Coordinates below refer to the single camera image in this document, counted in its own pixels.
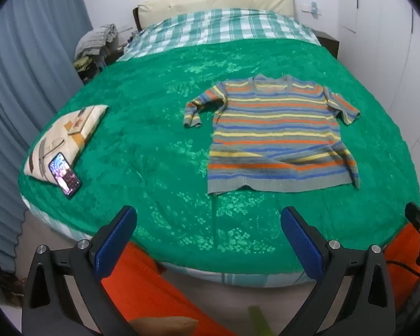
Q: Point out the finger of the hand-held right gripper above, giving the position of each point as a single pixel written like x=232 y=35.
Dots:
x=418 y=217

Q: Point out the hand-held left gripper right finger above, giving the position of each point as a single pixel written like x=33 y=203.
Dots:
x=302 y=241

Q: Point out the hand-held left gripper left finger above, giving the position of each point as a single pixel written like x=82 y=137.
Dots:
x=113 y=241

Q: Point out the striped knitted sweater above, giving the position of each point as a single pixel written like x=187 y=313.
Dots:
x=276 y=140

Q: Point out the pile of clothes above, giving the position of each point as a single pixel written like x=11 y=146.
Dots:
x=94 y=42

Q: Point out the orange knitted cloth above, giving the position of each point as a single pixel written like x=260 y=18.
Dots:
x=143 y=287

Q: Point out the black smartphone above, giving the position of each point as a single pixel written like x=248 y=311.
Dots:
x=64 y=175

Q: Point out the green floral blanket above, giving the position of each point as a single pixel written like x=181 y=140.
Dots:
x=143 y=140

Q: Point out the beige patterned pillow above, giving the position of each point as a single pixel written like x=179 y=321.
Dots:
x=64 y=136

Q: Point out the dark fuzzy object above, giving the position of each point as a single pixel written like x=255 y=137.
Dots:
x=3 y=280

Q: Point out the gold flat phone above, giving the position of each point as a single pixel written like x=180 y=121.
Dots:
x=80 y=122

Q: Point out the grey blue curtain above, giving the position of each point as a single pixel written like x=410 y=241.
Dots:
x=24 y=94

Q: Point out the dark wooden nightstand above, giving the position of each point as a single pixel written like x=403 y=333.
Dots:
x=330 y=43

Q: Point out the green checkered bedsheet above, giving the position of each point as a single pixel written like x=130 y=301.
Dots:
x=220 y=28

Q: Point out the cream padded headboard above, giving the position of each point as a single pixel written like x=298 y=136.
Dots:
x=213 y=1

